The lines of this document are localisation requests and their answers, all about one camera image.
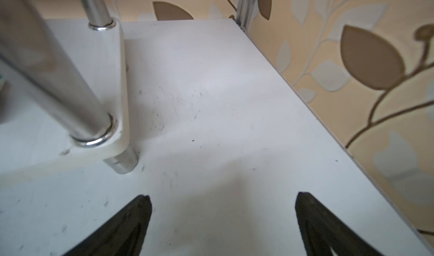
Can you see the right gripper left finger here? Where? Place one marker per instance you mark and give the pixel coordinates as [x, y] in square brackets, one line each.
[121, 235]

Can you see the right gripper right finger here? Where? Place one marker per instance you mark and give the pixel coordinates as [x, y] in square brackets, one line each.
[324, 234]

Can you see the white two-tier shelf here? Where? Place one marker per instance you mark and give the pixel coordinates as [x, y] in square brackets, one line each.
[68, 95]

